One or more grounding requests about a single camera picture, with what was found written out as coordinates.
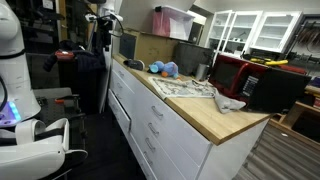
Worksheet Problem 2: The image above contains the white cabinet with wooden countertop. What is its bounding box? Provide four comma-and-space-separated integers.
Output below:
107, 53, 273, 180

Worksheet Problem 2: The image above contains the grey rag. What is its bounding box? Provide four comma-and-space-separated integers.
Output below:
213, 91, 247, 115

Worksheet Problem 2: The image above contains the white drawer with metal handle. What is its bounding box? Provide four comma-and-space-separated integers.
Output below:
129, 98, 205, 180
109, 83, 134, 118
107, 89, 132, 136
111, 59, 136, 94
128, 131, 168, 180
129, 114, 188, 180
110, 71, 135, 108
131, 83, 213, 168

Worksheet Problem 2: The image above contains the perforated grey metal table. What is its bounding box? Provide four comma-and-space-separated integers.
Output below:
32, 87, 88, 151

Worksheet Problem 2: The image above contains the black flat panel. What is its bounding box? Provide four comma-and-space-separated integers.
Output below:
119, 32, 138, 60

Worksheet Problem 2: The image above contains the white glass door cabinet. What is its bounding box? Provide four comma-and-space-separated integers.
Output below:
205, 9, 303, 56

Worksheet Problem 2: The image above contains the red and black microwave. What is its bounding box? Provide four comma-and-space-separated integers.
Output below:
208, 54, 313, 114

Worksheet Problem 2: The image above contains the yellow hand tool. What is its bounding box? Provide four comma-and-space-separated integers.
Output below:
249, 57, 289, 67

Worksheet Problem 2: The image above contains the brown cardboard box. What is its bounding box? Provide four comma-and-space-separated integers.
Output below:
118, 28, 183, 68

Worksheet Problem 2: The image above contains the patterned white cloth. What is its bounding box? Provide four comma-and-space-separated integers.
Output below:
148, 76, 219, 100

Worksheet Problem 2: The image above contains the dark grey fabric bin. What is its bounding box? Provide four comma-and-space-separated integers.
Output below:
172, 41, 214, 77

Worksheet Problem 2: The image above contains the pink plastic storage bin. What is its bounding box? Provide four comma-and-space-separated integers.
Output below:
152, 4, 196, 42

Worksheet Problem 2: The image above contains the wooden workbench frame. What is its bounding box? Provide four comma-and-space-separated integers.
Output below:
268, 84, 320, 148

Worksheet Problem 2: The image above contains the orange handled clamp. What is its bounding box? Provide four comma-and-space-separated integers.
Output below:
54, 94, 81, 104

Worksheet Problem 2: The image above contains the metal cup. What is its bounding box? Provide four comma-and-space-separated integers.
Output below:
195, 63, 210, 82

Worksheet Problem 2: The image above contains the red and black object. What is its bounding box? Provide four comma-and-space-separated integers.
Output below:
54, 49, 76, 62

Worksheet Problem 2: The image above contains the black wall tool rack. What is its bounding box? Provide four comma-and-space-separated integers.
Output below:
293, 14, 320, 58

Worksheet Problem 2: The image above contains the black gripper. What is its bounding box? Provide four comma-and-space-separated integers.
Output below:
97, 18, 114, 46

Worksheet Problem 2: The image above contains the white paper sign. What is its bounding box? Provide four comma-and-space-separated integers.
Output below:
42, 0, 54, 10

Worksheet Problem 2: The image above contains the small black device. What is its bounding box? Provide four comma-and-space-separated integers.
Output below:
123, 58, 146, 71

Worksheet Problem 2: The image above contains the yellow wooden post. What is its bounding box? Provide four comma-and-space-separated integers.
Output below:
57, 0, 69, 43

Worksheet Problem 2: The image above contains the red tool case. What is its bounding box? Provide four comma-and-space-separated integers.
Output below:
278, 64, 308, 75

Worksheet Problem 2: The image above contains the blue plush toy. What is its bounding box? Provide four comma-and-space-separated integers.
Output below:
148, 60, 181, 80

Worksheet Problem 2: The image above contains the dark jacket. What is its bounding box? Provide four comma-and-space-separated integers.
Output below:
43, 39, 107, 73

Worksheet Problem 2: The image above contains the black stand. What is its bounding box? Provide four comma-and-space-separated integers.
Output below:
58, 61, 107, 114

